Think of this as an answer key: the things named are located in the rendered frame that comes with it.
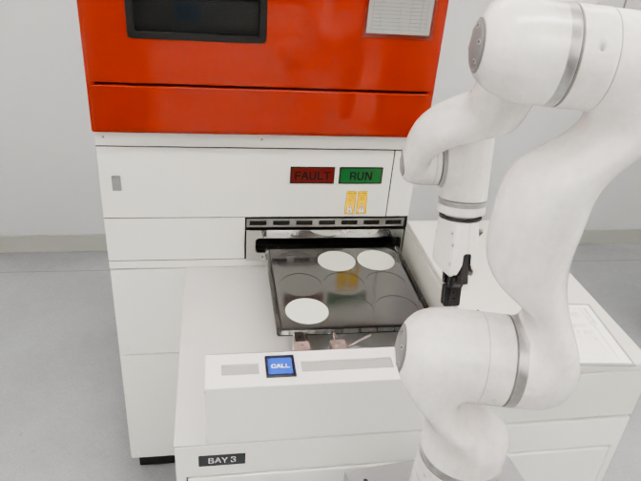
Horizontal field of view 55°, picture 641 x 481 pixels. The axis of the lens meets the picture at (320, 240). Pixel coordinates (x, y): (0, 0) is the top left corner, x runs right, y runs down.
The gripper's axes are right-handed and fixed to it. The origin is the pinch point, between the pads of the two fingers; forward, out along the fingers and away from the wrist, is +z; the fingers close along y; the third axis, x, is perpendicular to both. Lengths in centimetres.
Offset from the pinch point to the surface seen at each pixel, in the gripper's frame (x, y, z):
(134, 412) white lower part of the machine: -69, -73, 70
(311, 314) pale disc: -21.3, -27.8, 16.4
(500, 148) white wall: 111, -212, 9
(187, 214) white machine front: -50, -59, 1
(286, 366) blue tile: -29.9, -2.5, 15.0
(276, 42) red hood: -29, -45, -43
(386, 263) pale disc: 2, -49, 12
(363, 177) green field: -4, -57, -9
